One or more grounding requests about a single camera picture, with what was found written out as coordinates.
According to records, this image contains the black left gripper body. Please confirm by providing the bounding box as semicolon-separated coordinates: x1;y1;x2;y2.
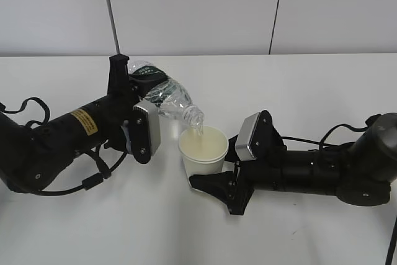
102;82;146;153

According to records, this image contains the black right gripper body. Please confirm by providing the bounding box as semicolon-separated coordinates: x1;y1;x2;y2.
226;161;254;215

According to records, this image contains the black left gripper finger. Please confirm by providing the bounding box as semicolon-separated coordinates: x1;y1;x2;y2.
107;55;130;95
128;72;168;97

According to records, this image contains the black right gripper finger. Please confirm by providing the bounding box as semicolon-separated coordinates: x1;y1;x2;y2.
225;135;240;163
189;171;239;212

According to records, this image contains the white paper cup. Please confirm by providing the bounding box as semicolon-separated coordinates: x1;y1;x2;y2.
178;125;229;177

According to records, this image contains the clear green-label water bottle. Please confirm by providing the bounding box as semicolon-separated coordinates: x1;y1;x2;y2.
128;60;204;134

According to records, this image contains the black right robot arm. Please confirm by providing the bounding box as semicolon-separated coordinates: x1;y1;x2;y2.
189;110;396;215

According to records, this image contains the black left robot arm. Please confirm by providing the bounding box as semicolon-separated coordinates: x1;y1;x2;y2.
1;54;167;196

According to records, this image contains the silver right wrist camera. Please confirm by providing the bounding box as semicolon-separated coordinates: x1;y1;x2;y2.
234;110;285;161

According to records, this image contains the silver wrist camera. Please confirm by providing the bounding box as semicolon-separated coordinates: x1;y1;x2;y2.
128;99;161;164
234;110;285;161

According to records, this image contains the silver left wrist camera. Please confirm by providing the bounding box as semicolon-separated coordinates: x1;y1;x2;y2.
128;99;161;164

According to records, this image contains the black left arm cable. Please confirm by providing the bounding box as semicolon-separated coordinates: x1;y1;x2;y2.
0;97;128;197

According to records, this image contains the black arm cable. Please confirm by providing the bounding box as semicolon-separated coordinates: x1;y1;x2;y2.
0;97;128;197
280;114;397;265

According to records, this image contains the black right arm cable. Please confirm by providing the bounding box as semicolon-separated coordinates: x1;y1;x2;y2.
280;114;397;265

